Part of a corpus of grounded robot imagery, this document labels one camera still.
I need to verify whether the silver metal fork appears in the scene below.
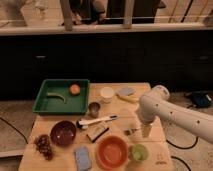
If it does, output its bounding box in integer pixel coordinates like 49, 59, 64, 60
124, 128, 138, 136

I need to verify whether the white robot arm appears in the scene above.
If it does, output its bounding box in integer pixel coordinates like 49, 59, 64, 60
138, 85, 213, 144

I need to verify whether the green plastic cup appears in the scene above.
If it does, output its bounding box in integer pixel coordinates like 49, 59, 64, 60
130, 144, 149, 162

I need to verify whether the blue sponge near cup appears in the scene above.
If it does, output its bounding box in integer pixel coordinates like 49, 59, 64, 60
117, 87, 135, 96

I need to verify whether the white paper cup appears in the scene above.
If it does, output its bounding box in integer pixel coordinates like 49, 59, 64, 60
100, 87, 114, 103

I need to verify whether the small metal cup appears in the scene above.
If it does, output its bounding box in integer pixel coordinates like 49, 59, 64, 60
88, 102, 100, 118

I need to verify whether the yellow banana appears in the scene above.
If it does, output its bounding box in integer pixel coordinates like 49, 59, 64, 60
117, 95, 139, 103

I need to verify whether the orange bowl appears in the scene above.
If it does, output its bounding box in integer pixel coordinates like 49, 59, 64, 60
95, 136, 128, 170

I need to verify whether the wooden block brush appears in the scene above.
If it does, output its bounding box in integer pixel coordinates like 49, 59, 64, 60
87, 122, 109, 143

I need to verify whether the dark blue bag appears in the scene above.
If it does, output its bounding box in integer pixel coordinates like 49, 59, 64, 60
186, 92, 212, 108

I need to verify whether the blue sponge front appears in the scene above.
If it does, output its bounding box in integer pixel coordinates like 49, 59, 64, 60
74, 146, 92, 171

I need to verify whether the green plastic tray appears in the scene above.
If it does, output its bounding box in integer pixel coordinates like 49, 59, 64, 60
33, 79, 90, 115

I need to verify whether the orange fruit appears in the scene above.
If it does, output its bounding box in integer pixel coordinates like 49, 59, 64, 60
69, 84, 80, 95

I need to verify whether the purple bowl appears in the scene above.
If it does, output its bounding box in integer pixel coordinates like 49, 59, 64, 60
50, 120, 76, 147

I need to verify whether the green bean pod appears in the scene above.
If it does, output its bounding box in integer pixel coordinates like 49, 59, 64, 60
47, 92, 66, 103

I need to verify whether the bunch of dark grapes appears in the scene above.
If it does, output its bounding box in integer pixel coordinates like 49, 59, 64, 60
34, 134, 53, 160

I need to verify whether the black power cable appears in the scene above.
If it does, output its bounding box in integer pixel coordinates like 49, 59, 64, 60
165, 136, 200, 171

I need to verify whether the black cable left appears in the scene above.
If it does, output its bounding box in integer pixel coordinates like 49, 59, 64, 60
0, 116, 29, 145

